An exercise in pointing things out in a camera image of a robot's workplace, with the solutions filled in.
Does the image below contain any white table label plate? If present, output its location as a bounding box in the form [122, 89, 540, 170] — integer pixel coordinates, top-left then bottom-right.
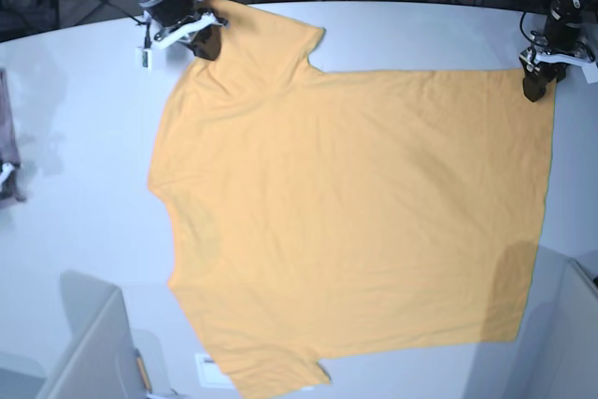
[194, 352, 315, 391]

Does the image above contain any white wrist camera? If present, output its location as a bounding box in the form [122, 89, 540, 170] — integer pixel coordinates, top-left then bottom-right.
[582, 62, 598, 84]
[135, 46, 154, 70]

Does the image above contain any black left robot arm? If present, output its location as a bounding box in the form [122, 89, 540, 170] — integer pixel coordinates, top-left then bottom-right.
[519, 0, 597, 102]

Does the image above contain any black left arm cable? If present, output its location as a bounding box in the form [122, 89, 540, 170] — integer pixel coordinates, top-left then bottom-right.
[519, 10, 552, 52]

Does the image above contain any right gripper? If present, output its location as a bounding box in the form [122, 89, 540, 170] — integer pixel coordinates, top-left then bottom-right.
[139, 0, 229, 62]

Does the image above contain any orange pencil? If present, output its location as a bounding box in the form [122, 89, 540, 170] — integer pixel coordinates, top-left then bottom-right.
[135, 355, 152, 392]

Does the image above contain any grey right partition panel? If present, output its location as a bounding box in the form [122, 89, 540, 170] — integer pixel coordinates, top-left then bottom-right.
[463, 247, 597, 398]

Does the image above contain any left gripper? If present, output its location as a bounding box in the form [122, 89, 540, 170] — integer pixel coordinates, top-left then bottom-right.
[520, 15, 597, 102]

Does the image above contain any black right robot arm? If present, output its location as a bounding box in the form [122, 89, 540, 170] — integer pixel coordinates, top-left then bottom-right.
[136, 0, 228, 68]

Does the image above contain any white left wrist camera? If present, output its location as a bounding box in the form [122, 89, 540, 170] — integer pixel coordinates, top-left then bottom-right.
[582, 62, 598, 84]

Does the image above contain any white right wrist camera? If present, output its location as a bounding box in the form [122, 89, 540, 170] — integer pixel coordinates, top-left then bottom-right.
[135, 46, 154, 70]

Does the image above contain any grey partition panel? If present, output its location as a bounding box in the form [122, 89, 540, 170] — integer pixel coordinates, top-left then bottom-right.
[463, 247, 597, 398]
[37, 271, 149, 399]

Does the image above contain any orange T-shirt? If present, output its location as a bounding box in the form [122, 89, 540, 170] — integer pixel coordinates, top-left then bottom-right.
[148, 0, 555, 398]

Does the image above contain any pink grey cloth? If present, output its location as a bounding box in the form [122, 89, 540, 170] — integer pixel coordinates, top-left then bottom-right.
[1, 68, 26, 203]

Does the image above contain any grey left partition panel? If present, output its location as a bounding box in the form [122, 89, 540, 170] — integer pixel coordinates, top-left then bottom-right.
[37, 271, 149, 399]

